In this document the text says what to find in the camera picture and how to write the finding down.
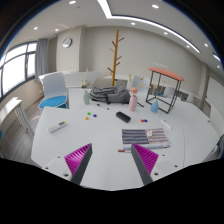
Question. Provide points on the pink vase with flower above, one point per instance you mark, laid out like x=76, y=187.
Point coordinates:
x=133, y=103

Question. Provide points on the grey pink striped towel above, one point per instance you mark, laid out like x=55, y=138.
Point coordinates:
x=143, y=137

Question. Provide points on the white flat bar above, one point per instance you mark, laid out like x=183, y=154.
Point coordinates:
x=166, y=124

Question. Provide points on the grey curtain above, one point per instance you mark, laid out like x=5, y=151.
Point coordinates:
x=41, y=60

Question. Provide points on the thin black pen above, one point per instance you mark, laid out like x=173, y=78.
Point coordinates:
x=140, y=104

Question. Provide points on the white chair with blue seat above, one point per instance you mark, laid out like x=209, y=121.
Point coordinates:
x=54, y=87

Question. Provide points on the wooden coat rack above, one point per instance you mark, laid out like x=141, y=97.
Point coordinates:
x=115, y=56

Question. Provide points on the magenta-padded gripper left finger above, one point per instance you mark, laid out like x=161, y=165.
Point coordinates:
x=77, y=160

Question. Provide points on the orange round magnet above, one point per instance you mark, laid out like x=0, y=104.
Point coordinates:
x=87, y=118

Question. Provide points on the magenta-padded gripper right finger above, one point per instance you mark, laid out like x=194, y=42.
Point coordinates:
x=146, y=160

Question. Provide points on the window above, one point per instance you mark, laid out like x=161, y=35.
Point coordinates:
x=15, y=68

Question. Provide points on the grey backpack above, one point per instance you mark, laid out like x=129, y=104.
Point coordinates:
x=111, y=94

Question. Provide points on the red white marker pen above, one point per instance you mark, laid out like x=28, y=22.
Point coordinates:
x=124, y=151

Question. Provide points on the white remote control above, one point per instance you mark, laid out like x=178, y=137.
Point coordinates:
x=57, y=126

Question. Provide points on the blue vase with flowers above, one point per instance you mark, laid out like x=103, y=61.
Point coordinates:
x=154, y=107

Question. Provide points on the ceiling lights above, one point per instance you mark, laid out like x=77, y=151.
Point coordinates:
x=146, y=21

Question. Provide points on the green vase with dried stems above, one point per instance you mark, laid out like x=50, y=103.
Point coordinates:
x=86, y=98

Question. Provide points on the black marker pen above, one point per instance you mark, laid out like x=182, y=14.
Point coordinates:
x=102, y=106

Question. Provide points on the black-framed orange-topped side table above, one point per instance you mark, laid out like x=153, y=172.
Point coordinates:
x=165, y=73

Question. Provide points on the round wall clock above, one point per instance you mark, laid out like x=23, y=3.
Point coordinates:
x=67, y=42

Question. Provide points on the black rectangular box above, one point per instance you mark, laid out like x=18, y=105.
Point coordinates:
x=123, y=116

